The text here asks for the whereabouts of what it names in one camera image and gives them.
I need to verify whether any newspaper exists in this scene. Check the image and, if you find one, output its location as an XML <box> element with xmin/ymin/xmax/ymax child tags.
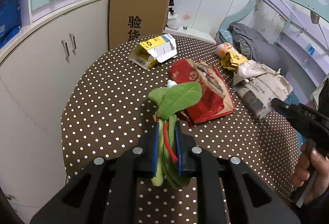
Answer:
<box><xmin>233</xmin><ymin>60</ymin><xmax>293</xmax><ymax>119</ymax></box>

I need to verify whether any grey folded blanket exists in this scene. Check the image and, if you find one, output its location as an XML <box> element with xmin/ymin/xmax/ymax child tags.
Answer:
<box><xmin>230</xmin><ymin>23</ymin><xmax>289</xmax><ymax>76</ymax></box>

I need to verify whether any brown cardboard box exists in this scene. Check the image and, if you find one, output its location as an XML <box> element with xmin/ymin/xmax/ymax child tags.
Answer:
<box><xmin>109</xmin><ymin>0</ymin><xmax>169</xmax><ymax>49</ymax></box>

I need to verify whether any beige hanging cloth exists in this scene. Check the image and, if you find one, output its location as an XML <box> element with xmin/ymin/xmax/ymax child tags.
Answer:
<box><xmin>311</xmin><ymin>76</ymin><xmax>328</xmax><ymax>111</ymax></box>

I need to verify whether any green leafy vegetable toy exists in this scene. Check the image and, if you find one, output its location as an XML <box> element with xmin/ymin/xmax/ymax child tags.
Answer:
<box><xmin>148</xmin><ymin>82</ymin><xmax>202</xmax><ymax>189</ymax></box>

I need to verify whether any yellow white medicine box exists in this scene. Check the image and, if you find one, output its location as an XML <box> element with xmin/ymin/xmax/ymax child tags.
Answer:
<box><xmin>128</xmin><ymin>34</ymin><xmax>177</xmax><ymax>70</ymax></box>

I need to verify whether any person's right hand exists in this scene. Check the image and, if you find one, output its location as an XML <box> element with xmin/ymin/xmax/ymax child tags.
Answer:
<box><xmin>292</xmin><ymin>142</ymin><xmax>329</xmax><ymax>205</ymax></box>

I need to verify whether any brown polka dot tablecloth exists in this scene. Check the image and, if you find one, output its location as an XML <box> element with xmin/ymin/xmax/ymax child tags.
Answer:
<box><xmin>61</xmin><ymin>42</ymin><xmax>299</xmax><ymax>223</ymax></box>

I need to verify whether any orange white plastic bag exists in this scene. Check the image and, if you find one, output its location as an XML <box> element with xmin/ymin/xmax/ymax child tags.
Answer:
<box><xmin>215</xmin><ymin>42</ymin><xmax>235</xmax><ymax>58</ymax></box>

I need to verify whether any white curved cabinet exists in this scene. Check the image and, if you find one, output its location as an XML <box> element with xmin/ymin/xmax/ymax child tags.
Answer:
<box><xmin>1</xmin><ymin>0</ymin><xmax>110</xmax><ymax>223</ymax></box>

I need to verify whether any red paper bag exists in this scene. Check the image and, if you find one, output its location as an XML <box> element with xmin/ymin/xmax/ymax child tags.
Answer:
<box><xmin>169</xmin><ymin>59</ymin><xmax>235</xmax><ymax>124</ymax></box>

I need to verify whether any yellow crumpled bag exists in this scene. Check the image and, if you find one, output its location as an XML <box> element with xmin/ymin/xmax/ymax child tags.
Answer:
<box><xmin>220</xmin><ymin>51</ymin><xmax>248</xmax><ymax>72</ymax></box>

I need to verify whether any blue storage bag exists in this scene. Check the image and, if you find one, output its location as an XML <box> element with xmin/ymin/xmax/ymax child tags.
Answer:
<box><xmin>0</xmin><ymin>0</ymin><xmax>21</xmax><ymax>48</ymax></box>

